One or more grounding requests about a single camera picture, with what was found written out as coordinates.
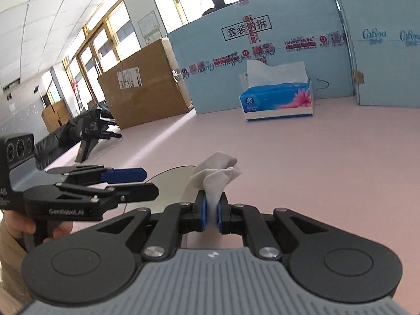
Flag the idle black gripper tool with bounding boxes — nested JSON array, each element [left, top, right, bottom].
[[75, 108, 123, 164]]

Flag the person's left forearm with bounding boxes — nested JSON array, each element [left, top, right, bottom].
[[0, 234, 35, 306]]

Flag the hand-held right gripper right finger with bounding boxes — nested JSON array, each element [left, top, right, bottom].
[[217, 192, 329, 263]]

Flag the black sofa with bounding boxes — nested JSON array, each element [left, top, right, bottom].
[[34, 102, 114, 171]]

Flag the stack of small brown boxes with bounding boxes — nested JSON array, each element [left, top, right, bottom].
[[41, 100, 72, 134]]

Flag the light blue cardboard script logos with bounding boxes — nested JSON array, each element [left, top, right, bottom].
[[331, 0, 420, 109]]

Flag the large brown cardboard box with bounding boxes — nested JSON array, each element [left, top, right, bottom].
[[98, 38, 194, 130]]

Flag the white tissue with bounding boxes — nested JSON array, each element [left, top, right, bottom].
[[192, 152, 243, 233]]

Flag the white wall notice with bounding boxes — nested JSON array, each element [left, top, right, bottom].
[[137, 10, 161, 45]]

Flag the blue floral tissue box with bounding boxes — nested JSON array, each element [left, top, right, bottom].
[[239, 60, 315, 122]]

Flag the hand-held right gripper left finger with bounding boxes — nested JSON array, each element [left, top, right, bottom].
[[95, 191, 208, 263]]

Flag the person's left hand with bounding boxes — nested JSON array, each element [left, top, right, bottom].
[[0, 213, 74, 246]]

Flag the dark metal bowl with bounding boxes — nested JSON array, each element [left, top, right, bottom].
[[122, 166, 217, 250]]

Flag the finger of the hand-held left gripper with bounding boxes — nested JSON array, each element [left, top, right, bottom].
[[59, 183, 160, 211], [67, 168, 147, 187]]

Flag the light blue cardboard red tape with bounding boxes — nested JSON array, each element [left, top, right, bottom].
[[167, 0, 356, 115]]

